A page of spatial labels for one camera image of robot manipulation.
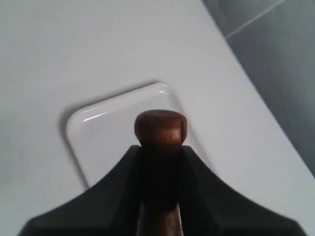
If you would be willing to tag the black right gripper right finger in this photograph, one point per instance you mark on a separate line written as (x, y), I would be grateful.
(210, 207)

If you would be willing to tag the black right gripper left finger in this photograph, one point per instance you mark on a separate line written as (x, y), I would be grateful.
(109, 208)

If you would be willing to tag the brown wooden pestle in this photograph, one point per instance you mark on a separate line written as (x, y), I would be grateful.
(161, 134)

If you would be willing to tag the white rectangular plastic tray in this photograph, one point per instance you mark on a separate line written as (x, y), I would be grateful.
(98, 133)

